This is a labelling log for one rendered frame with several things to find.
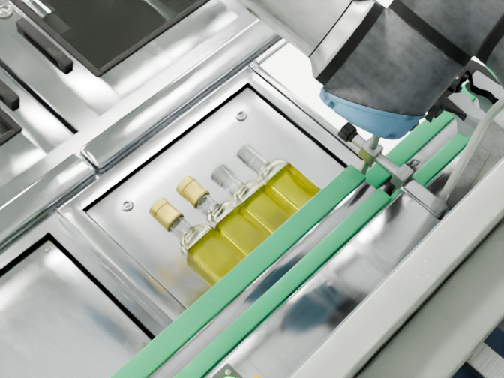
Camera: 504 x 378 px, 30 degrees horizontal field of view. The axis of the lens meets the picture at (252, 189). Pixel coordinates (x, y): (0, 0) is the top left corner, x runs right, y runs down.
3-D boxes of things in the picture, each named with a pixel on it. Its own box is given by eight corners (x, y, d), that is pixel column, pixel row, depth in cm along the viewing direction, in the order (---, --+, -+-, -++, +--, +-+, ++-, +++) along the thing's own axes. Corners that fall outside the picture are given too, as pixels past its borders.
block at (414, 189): (434, 235, 143) (399, 205, 145) (452, 203, 135) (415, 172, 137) (420, 249, 141) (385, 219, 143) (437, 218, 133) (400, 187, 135)
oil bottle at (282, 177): (370, 252, 150) (272, 168, 156) (378, 235, 145) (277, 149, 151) (347, 274, 147) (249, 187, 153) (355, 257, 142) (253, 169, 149)
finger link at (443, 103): (478, 112, 137) (438, 72, 140) (482, 105, 135) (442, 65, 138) (455, 127, 135) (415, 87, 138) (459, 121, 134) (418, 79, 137)
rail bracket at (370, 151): (395, 211, 146) (336, 162, 150) (424, 152, 132) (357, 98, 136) (383, 223, 145) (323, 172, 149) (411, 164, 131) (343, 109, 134)
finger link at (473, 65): (501, 83, 139) (450, 54, 141) (505, 77, 138) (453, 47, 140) (487, 104, 137) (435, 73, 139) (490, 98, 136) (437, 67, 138)
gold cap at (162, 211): (177, 215, 144) (157, 196, 145) (164, 232, 145) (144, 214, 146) (187, 214, 147) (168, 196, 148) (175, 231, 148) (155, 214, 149)
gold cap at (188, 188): (209, 199, 150) (190, 182, 152) (211, 188, 147) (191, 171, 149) (193, 213, 149) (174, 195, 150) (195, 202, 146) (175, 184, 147)
